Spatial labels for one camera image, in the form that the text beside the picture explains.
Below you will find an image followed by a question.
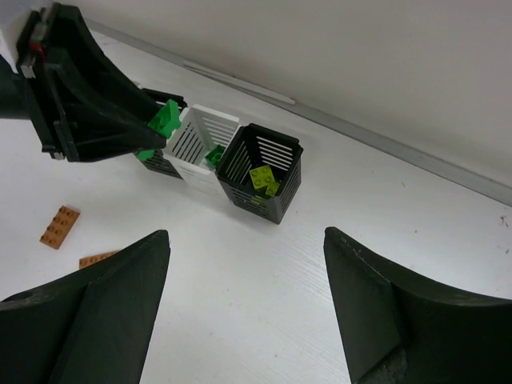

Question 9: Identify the orange lego brick centre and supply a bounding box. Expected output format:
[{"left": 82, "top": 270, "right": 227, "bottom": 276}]
[{"left": 78, "top": 250, "right": 118, "bottom": 270}]

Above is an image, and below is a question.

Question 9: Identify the lime lego brick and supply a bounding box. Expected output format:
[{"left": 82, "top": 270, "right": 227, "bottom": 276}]
[
  {"left": 249, "top": 165, "right": 274, "bottom": 190},
  {"left": 265, "top": 182, "right": 280, "bottom": 197}
]

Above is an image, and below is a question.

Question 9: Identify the white slotted bin centre right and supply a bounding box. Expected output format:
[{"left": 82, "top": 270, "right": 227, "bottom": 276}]
[{"left": 162, "top": 104, "right": 240, "bottom": 201}]

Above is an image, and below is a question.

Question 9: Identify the orange flat lego plate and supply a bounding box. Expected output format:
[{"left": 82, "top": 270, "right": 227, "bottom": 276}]
[{"left": 39, "top": 206, "right": 81, "bottom": 250}]

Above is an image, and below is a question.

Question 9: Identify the black slotted bin far right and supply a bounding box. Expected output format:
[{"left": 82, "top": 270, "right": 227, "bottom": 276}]
[{"left": 216, "top": 123, "right": 303, "bottom": 224}]

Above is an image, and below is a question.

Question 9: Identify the black slotted bin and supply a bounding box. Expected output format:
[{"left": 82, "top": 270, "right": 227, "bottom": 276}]
[
  {"left": 136, "top": 88, "right": 187, "bottom": 179},
  {"left": 216, "top": 123, "right": 303, "bottom": 224}
]

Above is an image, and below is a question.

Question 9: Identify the dark green lego plate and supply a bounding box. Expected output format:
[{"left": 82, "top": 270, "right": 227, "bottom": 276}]
[{"left": 144, "top": 97, "right": 186, "bottom": 150}]

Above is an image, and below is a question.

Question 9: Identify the dark green lego brick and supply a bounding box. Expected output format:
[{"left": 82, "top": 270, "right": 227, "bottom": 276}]
[{"left": 205, "top": 145, "right": 226, "bottom": 168}]

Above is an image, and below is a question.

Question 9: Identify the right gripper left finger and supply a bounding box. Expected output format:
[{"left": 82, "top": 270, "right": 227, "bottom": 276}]
[{"left": 1, "top": 230, "right": 170, "bottom": 383}]

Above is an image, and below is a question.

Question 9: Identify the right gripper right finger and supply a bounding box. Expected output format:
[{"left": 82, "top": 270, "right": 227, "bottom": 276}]
[{"left": 323, "top": 227, "right": 511, "bottom": 383}]

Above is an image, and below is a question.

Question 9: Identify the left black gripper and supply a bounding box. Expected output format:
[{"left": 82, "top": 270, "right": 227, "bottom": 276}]
[{"left": 1, "top": 2, "right": 165, "bottom": 162}]

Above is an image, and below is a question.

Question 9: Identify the black slotted bin centre left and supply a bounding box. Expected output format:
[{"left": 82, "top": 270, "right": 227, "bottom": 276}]
[{"left": 136, "top": 88, "right": 187, "bottom": 179}]

